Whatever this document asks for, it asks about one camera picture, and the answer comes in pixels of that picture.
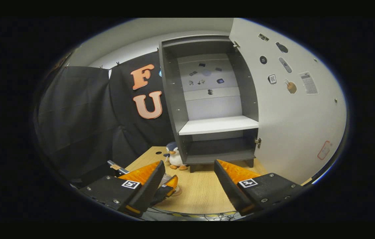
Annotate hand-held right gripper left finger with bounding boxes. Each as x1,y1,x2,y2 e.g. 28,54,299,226
78,160,166,218

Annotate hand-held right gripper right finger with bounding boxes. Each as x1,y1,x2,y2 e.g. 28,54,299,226
214,159,304,216

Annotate cream cabinet door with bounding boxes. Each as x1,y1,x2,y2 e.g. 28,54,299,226
229,18,347,185

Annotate dark grey cabinet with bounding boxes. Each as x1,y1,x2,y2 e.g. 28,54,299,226
158,35,261,173

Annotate white cabinet shelf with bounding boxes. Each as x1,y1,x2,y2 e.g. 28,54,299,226
178,116,260,136

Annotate penguin plush toy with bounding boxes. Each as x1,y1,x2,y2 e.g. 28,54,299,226
163,142,188,171

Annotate black backdrop cloth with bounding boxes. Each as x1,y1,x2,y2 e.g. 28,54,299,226
34,51,176,188

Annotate black cables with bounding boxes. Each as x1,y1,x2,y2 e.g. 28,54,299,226
148,208,241,221

